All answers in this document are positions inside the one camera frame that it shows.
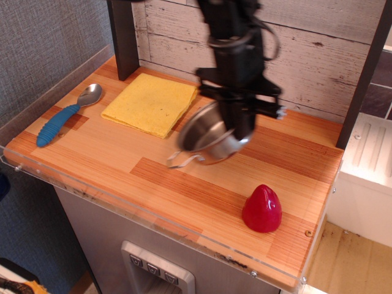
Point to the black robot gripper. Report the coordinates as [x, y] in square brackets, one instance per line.
[238, 80]

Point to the small stainless steel pot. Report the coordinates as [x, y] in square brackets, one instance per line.
[206, 139]

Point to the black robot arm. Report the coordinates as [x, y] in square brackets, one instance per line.
[231, 20]

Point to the yellow folded cloth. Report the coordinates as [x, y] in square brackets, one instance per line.
[151, 104]

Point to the red toy strawberry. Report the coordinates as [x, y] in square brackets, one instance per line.
[262, 211]

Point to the silver dispenser panel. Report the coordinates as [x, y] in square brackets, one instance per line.
[150, 273]

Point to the orange object bottom left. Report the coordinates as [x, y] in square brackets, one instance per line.
[28, 287]

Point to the dark right support post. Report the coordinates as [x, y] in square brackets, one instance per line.
[368, 70]

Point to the spoon with blue handle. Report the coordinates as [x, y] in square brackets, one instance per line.
[89, 96]

